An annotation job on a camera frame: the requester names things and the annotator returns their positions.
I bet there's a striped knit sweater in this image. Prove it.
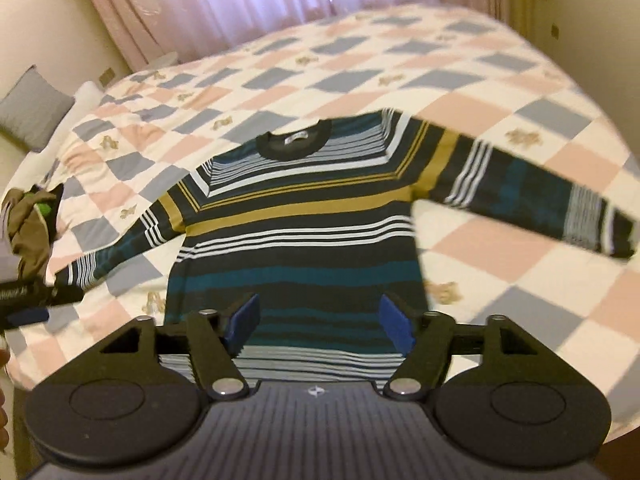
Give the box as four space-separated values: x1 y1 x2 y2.
55 110 639 382

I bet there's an olive brown garment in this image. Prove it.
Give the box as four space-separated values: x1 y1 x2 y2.
1 184 64 283

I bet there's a grey square cushion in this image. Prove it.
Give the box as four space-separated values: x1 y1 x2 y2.
1 65 75 152

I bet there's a checkered patchwork bed quilt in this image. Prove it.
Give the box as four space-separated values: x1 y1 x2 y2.
12 6 639 422

